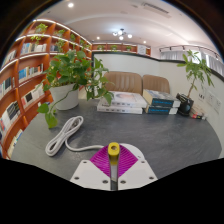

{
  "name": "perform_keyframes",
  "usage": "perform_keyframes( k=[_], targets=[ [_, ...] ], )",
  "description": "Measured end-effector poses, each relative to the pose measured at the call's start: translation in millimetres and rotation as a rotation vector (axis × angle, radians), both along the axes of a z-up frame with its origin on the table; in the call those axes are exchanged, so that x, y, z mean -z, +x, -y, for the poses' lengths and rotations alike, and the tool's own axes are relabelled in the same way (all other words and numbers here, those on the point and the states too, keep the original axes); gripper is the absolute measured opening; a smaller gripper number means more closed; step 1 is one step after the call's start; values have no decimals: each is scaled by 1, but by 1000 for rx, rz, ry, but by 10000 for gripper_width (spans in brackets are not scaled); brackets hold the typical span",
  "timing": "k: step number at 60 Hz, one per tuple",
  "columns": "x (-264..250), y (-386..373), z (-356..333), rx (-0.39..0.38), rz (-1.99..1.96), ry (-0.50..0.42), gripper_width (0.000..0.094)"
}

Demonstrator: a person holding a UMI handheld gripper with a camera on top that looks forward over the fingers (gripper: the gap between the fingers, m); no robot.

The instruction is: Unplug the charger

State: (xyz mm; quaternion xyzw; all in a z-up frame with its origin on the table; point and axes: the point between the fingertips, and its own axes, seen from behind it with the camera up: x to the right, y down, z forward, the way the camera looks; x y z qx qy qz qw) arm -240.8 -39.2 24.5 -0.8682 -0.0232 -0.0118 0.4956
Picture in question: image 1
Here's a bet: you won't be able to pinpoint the yellow charger block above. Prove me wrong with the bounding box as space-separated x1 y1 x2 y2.
107 141 121 168

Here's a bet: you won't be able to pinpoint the thin white book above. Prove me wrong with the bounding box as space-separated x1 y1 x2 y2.
96 100 144 115

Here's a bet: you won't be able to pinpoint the white wall socket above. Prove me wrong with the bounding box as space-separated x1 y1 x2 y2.
213 98 222 114
206 93 215 106

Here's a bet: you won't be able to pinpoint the clear acrylic sign stand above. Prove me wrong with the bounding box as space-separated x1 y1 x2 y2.
197 87 208 105

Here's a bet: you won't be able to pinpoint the white window curtain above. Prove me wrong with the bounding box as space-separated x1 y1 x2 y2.
159 44 224 74

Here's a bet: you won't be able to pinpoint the pothos plant in white pot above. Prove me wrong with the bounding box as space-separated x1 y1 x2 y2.
36 49 115 129

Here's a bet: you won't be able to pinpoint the stack of small colourful books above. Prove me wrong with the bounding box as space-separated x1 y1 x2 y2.
189 108 209 121

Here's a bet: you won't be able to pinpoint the small tree in black pot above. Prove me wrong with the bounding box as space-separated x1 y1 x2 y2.
175 49 215 117

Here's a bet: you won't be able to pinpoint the white power strip cable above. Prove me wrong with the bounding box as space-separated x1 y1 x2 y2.
44 115 105 158

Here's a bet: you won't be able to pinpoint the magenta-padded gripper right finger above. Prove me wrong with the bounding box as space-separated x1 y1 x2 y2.
113 144 158 192

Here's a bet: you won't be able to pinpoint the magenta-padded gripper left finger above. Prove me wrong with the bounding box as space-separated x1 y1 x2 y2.
69 145 115 192

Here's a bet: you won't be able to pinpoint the recessed ceiling downlights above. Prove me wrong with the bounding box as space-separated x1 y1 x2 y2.
67 2 148 44

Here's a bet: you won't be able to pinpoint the tan upholstered chair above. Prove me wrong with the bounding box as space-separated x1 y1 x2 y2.
142 74 172 95
103 70 144 96

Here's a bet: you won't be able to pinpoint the orange wooden bookshelf unit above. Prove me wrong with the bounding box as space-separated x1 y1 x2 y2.
0 18 153 159

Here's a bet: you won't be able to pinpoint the thin dark blue-spined book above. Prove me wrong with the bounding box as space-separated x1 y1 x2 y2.
144 104 179 116

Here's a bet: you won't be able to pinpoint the black track light rail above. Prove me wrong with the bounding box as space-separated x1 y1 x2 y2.
159 44 214 53

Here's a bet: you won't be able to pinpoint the multi-bulb ceiling lamp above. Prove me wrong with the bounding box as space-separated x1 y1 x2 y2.
112 28 134 41

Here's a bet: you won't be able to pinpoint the ceiling air vent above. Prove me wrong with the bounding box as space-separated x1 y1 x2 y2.
141 1 171 16

